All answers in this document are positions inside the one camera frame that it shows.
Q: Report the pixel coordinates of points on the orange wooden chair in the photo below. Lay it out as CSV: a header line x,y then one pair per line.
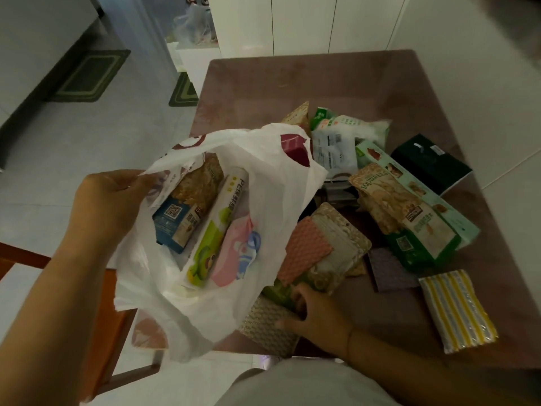
x,y
105,334

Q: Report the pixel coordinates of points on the small green floor mat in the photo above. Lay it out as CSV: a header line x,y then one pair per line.
x,y
184,90

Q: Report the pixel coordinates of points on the large green floor mat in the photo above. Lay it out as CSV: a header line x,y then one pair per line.
x,y
88,76

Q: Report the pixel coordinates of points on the green bread snack bag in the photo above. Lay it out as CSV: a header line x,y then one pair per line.
x,y
405,211

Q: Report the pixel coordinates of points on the reddish brown table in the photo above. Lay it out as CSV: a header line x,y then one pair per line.
x,y
296,80

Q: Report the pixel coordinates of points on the person's left forearm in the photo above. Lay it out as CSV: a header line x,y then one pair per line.
x,y
42,334

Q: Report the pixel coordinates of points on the clear plastic bag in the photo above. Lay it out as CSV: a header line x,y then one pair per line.
x,y
194,25

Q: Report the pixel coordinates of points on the person's left hand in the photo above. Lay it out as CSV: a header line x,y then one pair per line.
x,y
105,207

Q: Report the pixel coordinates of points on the glass jar beige lid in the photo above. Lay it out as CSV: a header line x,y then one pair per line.
x,y
338,196

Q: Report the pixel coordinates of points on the person's grey shirt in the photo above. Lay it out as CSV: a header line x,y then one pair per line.
x,y
304,384

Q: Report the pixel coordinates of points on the grey purple cloth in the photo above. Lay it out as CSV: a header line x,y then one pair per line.
x,y
389,272

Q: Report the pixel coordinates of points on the white labelled pouch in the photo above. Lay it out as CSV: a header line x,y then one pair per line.
x,y
334,152

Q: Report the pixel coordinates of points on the white counter unit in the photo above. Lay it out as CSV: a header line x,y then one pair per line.
x,y
477,80

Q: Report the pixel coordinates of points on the white plastic shopping bag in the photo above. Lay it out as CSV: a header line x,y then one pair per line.
x,y
270,194

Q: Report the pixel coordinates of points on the person's right forearm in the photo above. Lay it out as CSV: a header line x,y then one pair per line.
x,y
422,376

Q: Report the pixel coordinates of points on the white sideboard cabinet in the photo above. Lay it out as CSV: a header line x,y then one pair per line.
x,y
38,50

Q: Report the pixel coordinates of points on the person's right hand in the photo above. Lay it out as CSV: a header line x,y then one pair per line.
x,y
325,325

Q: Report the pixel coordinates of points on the white square box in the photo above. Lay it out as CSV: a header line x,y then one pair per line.
x,y
196,65

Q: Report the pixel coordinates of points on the long light green box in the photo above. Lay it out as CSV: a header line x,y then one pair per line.
x,y
380,158

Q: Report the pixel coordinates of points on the magenta beige snack bag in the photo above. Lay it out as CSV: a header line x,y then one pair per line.
x,y
296,150

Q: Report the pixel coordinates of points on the white green wrap box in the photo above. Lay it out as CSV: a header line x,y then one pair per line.
x,y
215,232

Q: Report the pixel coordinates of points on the white door cabinet row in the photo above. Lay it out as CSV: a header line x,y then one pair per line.
x,y
304,25

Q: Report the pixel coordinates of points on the green white cotton pack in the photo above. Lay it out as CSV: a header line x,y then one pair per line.
x,y
359,126

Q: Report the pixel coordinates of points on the dark green box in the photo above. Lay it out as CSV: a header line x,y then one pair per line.
x,y
431,164

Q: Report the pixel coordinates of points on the beige dotted cloth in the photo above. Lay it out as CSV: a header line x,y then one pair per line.
x,y
262,329

